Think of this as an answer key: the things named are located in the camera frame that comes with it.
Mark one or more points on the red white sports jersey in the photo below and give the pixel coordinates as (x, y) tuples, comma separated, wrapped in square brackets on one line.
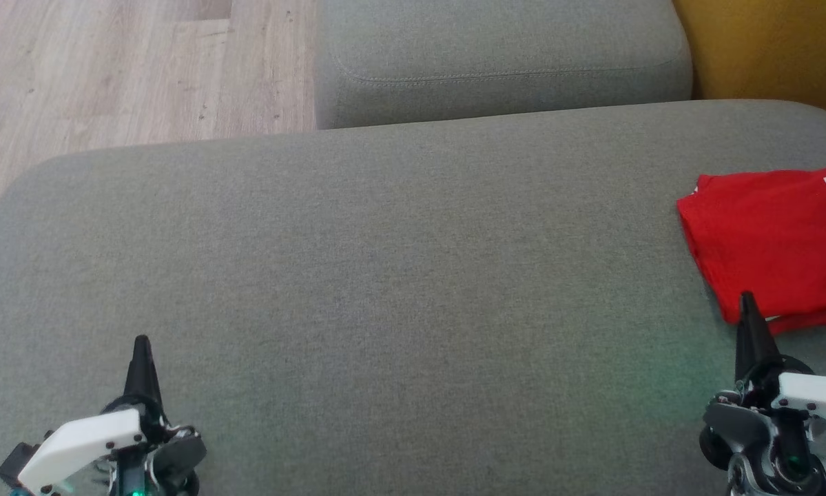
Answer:
[(764, 234)]

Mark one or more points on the dark right wrist camera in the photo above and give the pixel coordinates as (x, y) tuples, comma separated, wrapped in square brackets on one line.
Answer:
[(733, 427)]

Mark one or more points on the medium grey sofa seat cushion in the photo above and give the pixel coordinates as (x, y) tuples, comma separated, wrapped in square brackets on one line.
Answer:
[(502, 48)]

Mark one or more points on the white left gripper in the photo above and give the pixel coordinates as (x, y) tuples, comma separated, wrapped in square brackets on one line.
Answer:
[(82, 441)]

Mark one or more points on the yellow sofa backrest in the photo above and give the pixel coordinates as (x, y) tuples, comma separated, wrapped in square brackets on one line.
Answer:
[(778, 48)]

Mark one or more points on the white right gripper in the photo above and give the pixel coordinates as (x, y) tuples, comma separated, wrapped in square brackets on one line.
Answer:
[(816, 396)]

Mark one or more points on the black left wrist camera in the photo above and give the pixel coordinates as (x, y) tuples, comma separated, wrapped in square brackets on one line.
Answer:
[(16, 465)]

